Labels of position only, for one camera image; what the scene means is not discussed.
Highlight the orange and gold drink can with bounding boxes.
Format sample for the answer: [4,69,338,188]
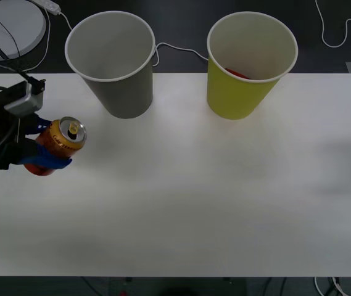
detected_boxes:
[23,116,88,177]

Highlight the grey plastic waste bin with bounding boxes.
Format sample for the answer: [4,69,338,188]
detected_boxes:
[64,10,157,120]

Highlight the white power strip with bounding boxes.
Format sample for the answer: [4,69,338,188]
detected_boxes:
[29,0,62,15]

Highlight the yellow-green plastic waste bin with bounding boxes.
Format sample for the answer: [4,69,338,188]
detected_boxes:
[206,11,299,121]

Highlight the red can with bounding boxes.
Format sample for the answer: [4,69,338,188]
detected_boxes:
[224,67,252,81]

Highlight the white cable under table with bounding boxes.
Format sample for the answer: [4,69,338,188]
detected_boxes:
[331,276,349,296]
[313,276,329,296]

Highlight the long wavy white cable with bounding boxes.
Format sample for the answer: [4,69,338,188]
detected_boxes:
[315,0,351,49]

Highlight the white cable looping round disc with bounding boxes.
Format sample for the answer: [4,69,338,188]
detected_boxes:
[0,6,52,73]

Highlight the thin black cable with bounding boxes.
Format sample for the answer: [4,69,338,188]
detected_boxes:
[0,5,22,73]

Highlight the white power strip cable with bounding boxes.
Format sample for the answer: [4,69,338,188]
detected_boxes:
[57,10,210,67]

